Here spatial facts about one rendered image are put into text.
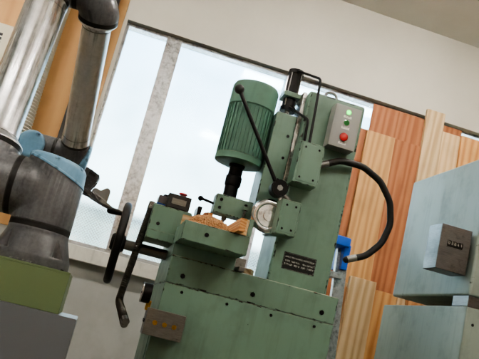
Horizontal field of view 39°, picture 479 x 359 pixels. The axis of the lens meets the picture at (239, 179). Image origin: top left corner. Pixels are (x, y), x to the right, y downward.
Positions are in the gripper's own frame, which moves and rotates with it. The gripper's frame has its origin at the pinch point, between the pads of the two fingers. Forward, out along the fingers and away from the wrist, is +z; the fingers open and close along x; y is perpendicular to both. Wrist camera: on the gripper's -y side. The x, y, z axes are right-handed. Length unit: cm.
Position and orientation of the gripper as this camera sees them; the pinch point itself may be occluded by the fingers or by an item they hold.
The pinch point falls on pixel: (107, 207)
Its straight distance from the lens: 239.8
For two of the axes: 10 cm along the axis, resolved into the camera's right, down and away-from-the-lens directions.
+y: 5.5, -7.9, 2.6
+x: -2.0, 1.8, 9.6
